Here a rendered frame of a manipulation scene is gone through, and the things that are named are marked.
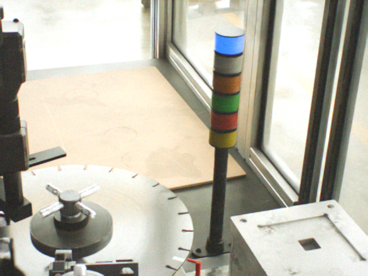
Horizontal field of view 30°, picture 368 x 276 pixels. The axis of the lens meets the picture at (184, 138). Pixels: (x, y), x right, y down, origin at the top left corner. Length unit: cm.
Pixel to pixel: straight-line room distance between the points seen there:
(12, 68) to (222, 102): 40
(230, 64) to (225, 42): 4
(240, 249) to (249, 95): 48
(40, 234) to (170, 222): 18
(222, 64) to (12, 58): 38
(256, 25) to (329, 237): 50
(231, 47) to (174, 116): 66
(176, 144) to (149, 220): 60
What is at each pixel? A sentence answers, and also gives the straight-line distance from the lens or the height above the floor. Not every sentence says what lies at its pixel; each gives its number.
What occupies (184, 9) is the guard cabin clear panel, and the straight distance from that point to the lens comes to 187.
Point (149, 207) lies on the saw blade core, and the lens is 98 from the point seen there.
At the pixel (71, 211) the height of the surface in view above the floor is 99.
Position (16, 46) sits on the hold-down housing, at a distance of 76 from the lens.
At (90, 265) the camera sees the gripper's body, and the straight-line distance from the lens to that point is 63.
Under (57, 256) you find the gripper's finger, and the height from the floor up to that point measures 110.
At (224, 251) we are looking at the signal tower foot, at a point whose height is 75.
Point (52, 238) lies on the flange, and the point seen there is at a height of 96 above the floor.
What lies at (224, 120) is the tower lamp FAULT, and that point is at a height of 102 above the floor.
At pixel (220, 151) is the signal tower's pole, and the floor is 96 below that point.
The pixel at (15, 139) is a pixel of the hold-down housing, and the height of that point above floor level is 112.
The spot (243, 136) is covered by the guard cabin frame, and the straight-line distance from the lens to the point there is 149.
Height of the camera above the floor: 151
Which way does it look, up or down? 29 degrees down
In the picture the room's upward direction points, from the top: 2 degrees clockwise
